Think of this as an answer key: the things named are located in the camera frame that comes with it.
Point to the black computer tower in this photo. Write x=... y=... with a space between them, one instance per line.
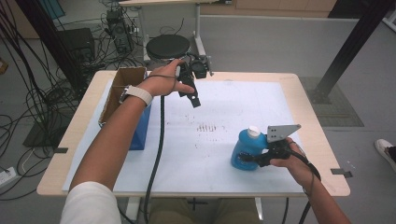
x=120 y=34

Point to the white shirt sleeve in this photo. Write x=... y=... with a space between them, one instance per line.
x=90 y=205

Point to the white-legged background table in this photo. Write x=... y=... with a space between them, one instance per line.
x=174 y=2

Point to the teal board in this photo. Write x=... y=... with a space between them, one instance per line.
x=53 y=7

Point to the white power strip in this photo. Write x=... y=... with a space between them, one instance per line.
x=7 y=177

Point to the blue cardboard box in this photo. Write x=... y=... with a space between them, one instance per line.
x=141 y=130

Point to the black metal stand post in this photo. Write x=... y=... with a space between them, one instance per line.
x=46 y=31
x=351 y=46

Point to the grey tape piece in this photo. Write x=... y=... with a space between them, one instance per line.
x=341 y=172
x=60 y=150

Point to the white table leg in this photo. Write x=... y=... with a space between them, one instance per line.
x=257 y=208
x=133 y=208

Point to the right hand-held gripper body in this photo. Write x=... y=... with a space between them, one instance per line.
x=280 y=133

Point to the wooden cabinet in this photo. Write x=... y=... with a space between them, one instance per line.
x=280 y=6

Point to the white table mat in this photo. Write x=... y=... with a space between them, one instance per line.
x=202 y=174

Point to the black equipment box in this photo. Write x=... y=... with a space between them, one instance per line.
x=77 y=42

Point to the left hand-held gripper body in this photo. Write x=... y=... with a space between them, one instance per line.
x=199 y=69

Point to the black floor base plate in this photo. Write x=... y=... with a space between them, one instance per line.
x=40 y=138

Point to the wristwatch with white band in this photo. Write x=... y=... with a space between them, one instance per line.
x=140 y=93

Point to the black round stool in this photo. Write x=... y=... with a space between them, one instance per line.
x=168 y=46

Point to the person's right hand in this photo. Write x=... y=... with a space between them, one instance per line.
x=295 y=166

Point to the person's left hand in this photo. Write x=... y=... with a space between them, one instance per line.
x=162 y=84

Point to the blue bottle with white cap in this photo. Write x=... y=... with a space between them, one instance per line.
x=249 y=144

